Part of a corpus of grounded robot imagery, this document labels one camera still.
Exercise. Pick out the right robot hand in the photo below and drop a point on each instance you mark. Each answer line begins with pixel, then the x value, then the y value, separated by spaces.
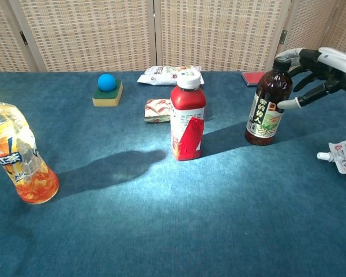
pixel 334 66

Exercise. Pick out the dark sauce bottle black cap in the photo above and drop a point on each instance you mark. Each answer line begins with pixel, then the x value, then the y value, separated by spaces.
pixel 272 92

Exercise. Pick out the red juice bottle white cap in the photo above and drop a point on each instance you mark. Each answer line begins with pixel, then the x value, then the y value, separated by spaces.
pixel 187 115

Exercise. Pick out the iced tea bottle yellow cap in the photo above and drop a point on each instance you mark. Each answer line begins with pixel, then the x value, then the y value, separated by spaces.
pixel 17 150

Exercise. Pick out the dark screen hinge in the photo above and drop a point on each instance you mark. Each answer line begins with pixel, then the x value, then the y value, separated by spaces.
pixel 283 37
pixel 23 38

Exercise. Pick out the flat red box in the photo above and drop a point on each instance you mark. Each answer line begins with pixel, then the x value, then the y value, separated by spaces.
pixel 249 78

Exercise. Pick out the white spout pouch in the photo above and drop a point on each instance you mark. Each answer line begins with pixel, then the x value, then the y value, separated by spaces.
pixel 344 155

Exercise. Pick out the white snack bag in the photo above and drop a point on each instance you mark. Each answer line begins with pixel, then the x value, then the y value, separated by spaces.
pixel 155 76

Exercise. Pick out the paper-wrapped box red print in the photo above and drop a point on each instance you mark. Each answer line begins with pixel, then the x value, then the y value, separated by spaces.
pixel 157 111

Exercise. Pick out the blue ball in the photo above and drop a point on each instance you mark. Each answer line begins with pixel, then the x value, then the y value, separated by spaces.
pixel 106 82

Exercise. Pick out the blue tablecloth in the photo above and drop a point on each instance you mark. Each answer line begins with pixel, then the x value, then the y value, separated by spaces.
pixel 161 216

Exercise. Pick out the green and yellow sponge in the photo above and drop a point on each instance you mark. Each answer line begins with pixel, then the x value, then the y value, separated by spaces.
pixel 108 100

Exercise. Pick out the woven folding screen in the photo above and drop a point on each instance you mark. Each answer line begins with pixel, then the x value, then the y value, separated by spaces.
pixel 103 34

